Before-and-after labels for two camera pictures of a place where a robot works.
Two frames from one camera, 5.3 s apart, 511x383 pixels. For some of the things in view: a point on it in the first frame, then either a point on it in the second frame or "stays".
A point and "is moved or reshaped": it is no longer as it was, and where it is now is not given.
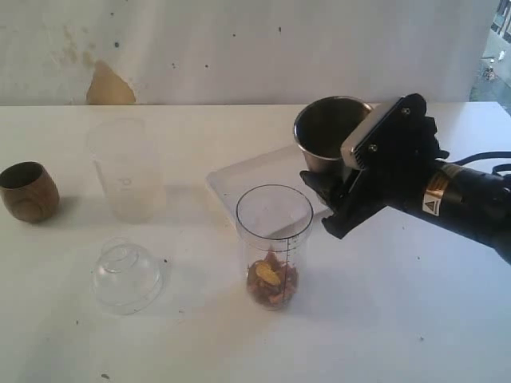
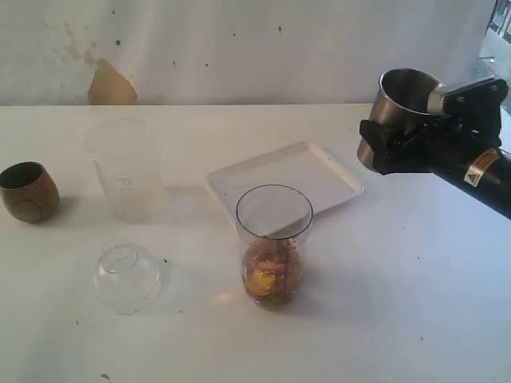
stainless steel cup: x=322 y=126 -> x=405 y=97
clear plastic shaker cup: x=274 y=222 stays
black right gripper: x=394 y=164 -> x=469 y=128
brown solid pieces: x=272 y=282 is moved or reshaped
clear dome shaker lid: x=128 y=278 stays
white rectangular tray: x=280 y=167 stays
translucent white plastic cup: x=130 y=168 stays
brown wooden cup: x=29 y=191 stays
